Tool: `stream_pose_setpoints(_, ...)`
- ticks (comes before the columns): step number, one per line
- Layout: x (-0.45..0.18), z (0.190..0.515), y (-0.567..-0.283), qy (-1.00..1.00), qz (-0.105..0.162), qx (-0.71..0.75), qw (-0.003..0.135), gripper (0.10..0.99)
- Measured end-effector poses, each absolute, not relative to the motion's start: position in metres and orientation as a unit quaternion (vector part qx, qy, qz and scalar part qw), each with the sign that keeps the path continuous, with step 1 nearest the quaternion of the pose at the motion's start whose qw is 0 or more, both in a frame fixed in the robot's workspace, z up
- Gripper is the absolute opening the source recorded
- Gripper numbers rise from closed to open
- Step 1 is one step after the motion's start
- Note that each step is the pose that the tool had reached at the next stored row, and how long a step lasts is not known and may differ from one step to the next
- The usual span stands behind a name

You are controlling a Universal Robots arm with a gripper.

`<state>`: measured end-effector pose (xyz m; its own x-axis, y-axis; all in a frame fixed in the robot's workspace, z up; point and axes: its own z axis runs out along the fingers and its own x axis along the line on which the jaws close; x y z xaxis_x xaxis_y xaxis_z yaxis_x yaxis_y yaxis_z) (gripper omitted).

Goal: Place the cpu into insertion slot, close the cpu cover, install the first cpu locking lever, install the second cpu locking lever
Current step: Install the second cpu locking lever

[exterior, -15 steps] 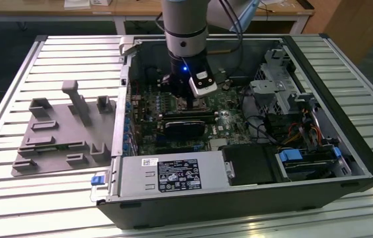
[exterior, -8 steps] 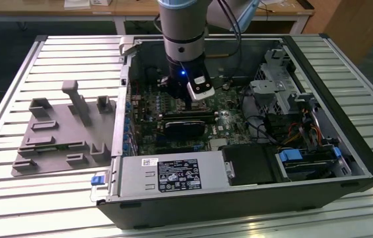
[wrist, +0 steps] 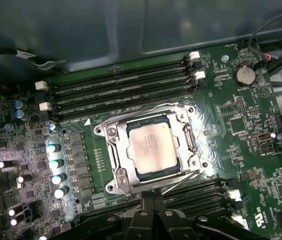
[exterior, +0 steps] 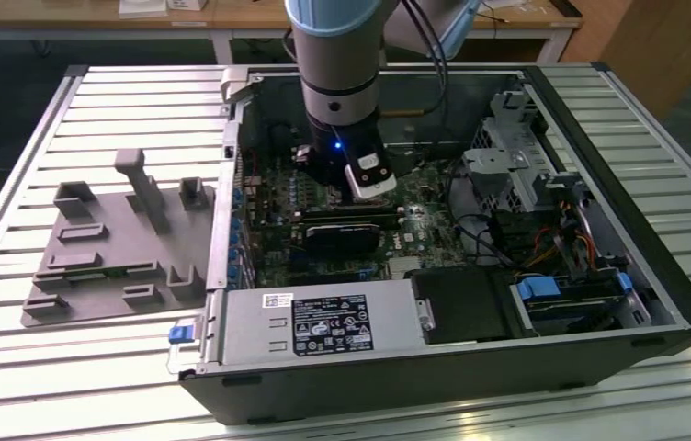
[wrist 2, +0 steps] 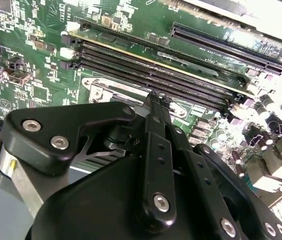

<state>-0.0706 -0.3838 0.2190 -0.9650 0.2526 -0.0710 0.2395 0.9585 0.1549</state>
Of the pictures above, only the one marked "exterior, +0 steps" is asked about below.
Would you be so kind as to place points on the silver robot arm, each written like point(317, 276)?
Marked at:
point(333, 69)

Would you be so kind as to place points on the CPU socket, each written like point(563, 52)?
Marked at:
point(336, 196)

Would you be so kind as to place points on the black graphics card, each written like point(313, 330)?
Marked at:
point(339, 239)

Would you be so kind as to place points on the green motherboard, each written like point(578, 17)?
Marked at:
point(424, 229)

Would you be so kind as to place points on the small silver heat sink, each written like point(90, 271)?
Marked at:
point(405, 267)

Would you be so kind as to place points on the metal drive cage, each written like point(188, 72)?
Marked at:
point(504, 161)

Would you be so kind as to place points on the black drive box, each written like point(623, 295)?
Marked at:
point(461, 303)

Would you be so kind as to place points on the silver power supply unit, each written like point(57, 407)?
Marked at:
point(246, 331)

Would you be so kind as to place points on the grey parts rack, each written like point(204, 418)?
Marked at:
point(112, 257)

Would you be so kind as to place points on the white box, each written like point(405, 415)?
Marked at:
point(141, 9)

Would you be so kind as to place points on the hard disk in blue carrier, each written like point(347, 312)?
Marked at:
point(537, 287)

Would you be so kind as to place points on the blue case latch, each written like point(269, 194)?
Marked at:
point(180, 334)

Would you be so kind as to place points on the green RAM stick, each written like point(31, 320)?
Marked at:
point(93, 274)

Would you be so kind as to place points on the wooden desk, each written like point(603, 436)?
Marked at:
point(76, 20)

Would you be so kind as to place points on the black PC case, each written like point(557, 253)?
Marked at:
point(381, 390)

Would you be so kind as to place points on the blue bay clip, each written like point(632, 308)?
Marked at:
point(624, 283)

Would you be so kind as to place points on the wooden cabinet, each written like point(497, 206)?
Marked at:
point(658, 46)

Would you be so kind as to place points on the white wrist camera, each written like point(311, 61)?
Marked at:
point(372, 181)

